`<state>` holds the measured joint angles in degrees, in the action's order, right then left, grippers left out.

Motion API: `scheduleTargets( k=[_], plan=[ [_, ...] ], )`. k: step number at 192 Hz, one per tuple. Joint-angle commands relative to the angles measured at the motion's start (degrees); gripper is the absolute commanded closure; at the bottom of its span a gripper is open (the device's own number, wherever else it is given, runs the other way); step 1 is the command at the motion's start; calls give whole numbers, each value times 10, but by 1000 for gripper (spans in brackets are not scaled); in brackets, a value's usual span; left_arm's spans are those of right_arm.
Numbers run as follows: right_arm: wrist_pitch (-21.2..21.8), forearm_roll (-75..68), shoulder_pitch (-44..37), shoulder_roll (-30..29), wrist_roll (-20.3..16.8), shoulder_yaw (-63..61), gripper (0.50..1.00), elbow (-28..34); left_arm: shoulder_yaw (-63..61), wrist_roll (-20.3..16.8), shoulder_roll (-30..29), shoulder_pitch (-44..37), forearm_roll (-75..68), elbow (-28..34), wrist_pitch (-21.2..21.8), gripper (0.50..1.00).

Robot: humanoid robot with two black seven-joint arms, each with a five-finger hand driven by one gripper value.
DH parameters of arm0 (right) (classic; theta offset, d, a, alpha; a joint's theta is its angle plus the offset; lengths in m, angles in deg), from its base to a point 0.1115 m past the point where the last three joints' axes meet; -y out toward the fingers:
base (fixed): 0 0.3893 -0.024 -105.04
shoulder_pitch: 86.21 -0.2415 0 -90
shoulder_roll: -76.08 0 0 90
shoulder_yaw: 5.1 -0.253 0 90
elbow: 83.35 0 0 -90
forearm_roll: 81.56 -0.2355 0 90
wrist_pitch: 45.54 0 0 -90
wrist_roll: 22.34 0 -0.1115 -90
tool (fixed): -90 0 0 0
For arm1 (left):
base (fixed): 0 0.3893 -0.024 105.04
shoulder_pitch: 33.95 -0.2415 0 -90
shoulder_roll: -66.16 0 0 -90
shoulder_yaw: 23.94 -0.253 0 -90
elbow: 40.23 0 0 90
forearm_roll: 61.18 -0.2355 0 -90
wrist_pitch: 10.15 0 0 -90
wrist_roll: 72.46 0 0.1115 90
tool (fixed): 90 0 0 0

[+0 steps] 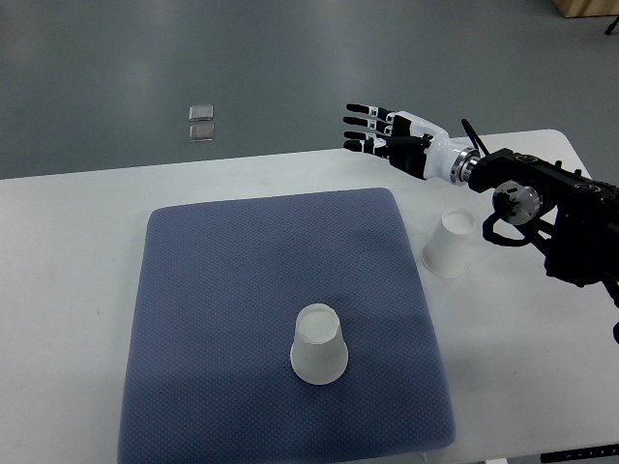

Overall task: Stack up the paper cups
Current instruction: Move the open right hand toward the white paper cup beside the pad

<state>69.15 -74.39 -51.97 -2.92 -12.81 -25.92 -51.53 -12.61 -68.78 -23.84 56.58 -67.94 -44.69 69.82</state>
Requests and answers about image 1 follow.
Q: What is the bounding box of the wooden box corner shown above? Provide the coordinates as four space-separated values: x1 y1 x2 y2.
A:
552 0 618 18

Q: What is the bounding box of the silver floor plate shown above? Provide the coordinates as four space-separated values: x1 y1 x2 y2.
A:
189 103 214 121
190 124 215 143

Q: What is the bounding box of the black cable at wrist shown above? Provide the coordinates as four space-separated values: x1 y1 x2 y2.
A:
460 118 492 158

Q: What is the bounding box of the white paper cup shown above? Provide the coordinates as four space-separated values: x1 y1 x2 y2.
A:
290 304 348 386
421 209 476 278

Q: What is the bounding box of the white paper cup on mat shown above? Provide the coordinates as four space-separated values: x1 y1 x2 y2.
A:
290 304 348 386

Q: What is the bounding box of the lower silver floor plate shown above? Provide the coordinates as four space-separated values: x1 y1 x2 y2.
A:
190 124 215 143

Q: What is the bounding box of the blue textured cushion mat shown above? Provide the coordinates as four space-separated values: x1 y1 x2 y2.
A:
118 188 456 463

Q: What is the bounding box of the black tripod leg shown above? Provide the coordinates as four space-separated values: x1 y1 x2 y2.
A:
604 16 619 36

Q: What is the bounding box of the upper silver floor plate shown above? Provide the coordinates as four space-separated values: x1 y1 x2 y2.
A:
189 103 214 121

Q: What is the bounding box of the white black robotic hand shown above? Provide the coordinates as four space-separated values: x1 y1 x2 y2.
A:
342 103 481 185

